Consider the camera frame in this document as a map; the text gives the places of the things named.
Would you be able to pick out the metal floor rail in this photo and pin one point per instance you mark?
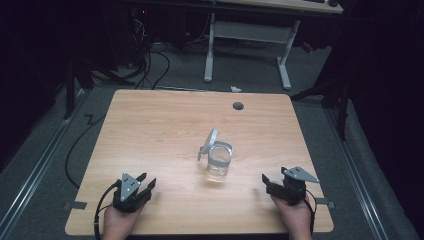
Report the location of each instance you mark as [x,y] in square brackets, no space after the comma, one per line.
[358,176]
[36,173]

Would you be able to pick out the person's left hand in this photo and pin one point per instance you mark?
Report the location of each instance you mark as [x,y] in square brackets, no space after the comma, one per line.
[118,221]

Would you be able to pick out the white paper scrap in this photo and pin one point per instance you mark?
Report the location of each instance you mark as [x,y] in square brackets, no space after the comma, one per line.
[235,89]

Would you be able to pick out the clear glass jar with lid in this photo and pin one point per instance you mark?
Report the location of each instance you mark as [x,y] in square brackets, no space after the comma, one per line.
[220,161]

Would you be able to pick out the person's right hand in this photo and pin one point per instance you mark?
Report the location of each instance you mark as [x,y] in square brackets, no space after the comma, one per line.
[296,218]

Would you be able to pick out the grey tape strip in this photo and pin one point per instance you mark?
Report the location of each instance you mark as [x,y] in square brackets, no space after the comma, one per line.
[325,202]
[76,205]

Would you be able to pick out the white framed desk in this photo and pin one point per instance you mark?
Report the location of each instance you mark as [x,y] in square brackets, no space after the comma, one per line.
[250,31]

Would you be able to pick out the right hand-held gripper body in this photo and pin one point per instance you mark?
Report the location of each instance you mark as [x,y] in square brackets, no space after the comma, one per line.
[291,190]

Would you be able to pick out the small red object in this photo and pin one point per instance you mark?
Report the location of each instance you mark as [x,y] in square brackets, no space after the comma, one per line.
[307,47]

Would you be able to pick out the black metal stand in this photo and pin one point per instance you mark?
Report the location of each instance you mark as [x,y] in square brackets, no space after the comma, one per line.
[341,110]
[70,90]

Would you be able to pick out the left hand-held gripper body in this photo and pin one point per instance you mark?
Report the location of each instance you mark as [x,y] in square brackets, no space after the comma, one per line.
[128,190]

